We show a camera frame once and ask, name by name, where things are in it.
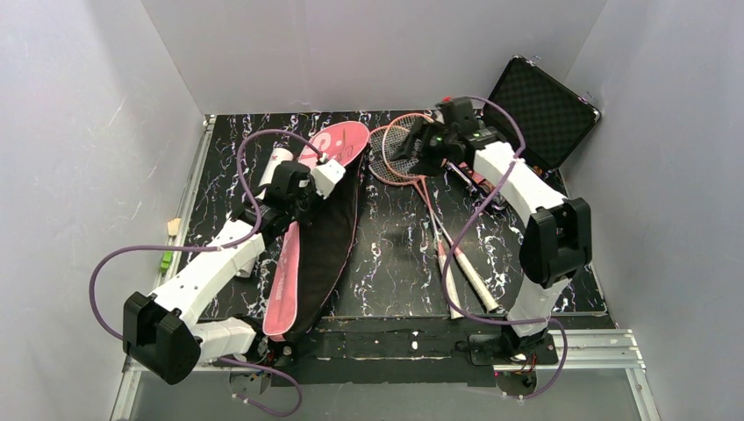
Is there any green clip on rail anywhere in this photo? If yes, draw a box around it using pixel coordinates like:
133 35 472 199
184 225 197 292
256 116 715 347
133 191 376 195
159 251 174 274

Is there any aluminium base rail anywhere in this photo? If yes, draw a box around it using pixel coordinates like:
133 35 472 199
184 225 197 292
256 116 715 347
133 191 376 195
124 318 659 420

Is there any white shuttlecock tube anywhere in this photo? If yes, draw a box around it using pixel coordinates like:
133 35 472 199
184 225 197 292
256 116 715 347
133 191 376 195
237 146 294 278

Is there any black foam-lined case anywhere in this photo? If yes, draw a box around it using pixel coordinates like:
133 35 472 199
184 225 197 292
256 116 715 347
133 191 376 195
465 56 601 217

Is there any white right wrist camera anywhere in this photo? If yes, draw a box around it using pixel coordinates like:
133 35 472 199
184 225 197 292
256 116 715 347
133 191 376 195
435 96 459 120

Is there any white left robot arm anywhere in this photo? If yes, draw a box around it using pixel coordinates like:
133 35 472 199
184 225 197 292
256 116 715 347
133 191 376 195
123 160 345 384

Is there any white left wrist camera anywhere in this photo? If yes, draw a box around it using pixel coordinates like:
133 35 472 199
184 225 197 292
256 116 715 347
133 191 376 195
311 160 346 199

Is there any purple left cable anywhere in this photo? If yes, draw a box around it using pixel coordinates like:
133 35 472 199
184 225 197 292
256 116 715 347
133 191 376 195
88 128 326 417

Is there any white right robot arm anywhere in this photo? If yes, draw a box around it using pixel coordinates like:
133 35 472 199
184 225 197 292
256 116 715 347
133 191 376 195
383 96 592 357

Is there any beige wooden block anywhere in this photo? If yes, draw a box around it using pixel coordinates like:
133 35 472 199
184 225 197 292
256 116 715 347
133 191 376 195
167 218 182 237

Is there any pink racket bag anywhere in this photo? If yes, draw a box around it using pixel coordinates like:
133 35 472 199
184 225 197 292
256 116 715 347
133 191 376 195
262 121 370 342

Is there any purple cable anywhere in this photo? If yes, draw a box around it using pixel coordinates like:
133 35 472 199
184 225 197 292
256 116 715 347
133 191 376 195
440 96 569 401
88 128 326 417

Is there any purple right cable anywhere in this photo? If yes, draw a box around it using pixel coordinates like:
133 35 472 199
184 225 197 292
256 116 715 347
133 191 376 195
440 96 569 401

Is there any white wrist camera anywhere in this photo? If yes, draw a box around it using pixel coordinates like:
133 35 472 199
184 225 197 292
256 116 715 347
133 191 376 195
435 96 459 120
311 160 346 199

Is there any pink badminton racket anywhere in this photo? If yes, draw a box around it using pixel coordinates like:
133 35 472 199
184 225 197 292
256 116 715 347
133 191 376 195
369 125 463 319
390 112 499 313

